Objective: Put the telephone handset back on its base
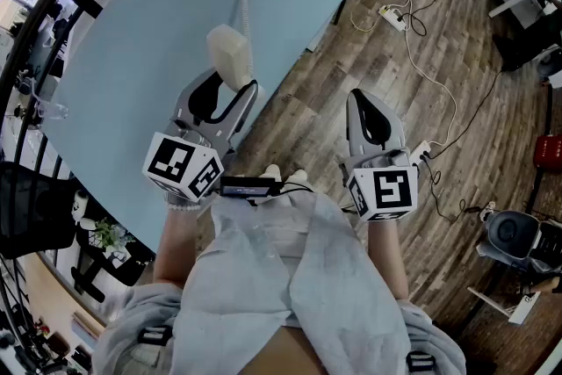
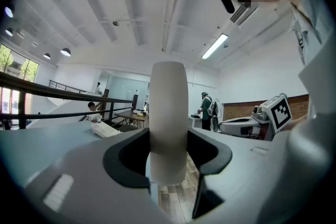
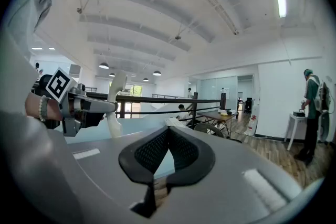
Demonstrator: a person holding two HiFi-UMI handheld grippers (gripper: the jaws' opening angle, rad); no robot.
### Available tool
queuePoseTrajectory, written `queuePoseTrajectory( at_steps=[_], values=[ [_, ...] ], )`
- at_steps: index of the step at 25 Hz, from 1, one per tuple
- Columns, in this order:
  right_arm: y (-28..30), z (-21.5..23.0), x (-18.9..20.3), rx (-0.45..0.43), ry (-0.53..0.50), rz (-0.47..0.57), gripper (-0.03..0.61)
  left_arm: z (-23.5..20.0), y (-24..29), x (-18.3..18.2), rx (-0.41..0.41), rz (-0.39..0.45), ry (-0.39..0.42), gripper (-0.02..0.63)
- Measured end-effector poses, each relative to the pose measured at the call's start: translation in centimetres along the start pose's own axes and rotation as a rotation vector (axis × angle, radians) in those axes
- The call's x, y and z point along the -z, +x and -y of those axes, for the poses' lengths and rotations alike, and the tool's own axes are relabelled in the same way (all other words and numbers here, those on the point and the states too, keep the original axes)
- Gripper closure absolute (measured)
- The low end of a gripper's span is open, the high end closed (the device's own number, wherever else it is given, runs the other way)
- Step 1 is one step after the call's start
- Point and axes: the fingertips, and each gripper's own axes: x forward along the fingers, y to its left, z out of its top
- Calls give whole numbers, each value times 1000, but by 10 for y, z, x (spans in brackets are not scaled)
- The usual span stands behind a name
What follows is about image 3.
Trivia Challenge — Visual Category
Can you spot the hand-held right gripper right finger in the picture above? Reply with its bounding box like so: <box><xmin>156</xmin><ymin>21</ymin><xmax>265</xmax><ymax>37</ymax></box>
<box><xmin>156</xmin><ymin>125</ymin><xmax>303</xmax><ymax>224</ymax></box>

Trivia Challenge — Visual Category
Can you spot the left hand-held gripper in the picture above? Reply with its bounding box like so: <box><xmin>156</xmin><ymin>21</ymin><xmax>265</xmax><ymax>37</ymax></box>
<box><xmin>34</xmin><ymin>67</ymin><xmax>119</xmax><ymax>137</ymax></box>

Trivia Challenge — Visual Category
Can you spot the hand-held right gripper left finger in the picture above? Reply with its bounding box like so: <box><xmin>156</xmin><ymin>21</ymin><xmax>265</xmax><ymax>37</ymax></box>
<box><xmin>65</xmin><ymin>125</ymin><xmax>171</xmax><ymax>224</ymax></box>

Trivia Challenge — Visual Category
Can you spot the beige telephone handset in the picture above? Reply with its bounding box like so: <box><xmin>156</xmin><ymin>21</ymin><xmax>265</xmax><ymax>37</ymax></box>
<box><xmin>106</xmin><ymin>70</ymin><xmax>129</xmax><ymax>139</ymax></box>

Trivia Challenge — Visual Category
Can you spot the person's left forearm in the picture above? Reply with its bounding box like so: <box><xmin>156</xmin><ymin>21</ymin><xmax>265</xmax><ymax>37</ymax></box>
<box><xmin>25</xmin><ymin>91</ymin><xmax>64</xmax><ymax>124</ymax></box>

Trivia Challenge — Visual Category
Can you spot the metal link wristband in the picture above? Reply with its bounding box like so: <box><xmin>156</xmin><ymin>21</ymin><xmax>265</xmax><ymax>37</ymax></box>
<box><xmin>41</xmin><ymin>97</ymin><xmax>50</xmax><ymax>122</ymax></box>

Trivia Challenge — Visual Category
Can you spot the dark wicker chair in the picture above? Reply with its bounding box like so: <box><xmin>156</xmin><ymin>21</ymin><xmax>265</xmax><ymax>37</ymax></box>
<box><xmin>193</xmin><ymin>123</ymin><xmax>224</xmax><ymax>138</ymax></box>

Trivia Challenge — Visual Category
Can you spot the white plastic bag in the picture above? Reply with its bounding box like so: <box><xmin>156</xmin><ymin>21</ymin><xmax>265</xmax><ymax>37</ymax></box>
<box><xmin>244</xmin><ymin>113</ymin><xmax>257</xmax><ymax>136</ymax></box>

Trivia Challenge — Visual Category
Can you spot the wooden table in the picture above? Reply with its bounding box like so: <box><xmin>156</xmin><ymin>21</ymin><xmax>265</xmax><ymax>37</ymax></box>
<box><xmin>197</xmin><ymin>109</ymin><xmax>240</xmax><ymax>137</ymax></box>

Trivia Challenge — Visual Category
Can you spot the black metal railing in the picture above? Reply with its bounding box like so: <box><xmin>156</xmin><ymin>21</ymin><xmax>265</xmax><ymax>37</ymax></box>
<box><xmin>85</xmin><ymin>91</ymin><xmax>227</xmax><ymax>130</ymax></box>

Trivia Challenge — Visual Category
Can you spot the small white table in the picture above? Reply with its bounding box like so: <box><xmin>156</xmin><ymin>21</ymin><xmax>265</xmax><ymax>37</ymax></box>
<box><xmin>284</xmin><ymin>112</ymin><xmax>308</xmax><ymax>152</ymax></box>

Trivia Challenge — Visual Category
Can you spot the light grey shirt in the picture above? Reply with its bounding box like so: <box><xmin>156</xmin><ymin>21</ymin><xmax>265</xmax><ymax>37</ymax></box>
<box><xmin>7</xmin><ymin>0</ymin><xmax>58</xmax><ymax>44</ymax></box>

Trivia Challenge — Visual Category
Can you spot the white round appliance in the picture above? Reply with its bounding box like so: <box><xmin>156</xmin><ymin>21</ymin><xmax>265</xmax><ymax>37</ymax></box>
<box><xmin>318</xmin><ymin>110</ymin><xmax>336</xmax><ymax>143</ymax></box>

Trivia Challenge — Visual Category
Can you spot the white bead bracelet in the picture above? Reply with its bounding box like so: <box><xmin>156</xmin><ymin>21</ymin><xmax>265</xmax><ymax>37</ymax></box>
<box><xmin>38</xmin><ymin>95</ymin><xmax>51</xmax><ymax>123</ymax></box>

